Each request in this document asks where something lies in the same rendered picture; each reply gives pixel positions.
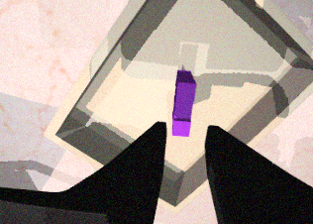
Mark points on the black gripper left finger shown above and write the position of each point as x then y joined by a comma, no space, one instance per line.
124,191

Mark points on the beige square tray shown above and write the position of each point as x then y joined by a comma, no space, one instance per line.
252,65

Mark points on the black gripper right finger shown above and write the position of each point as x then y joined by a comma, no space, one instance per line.
247,188

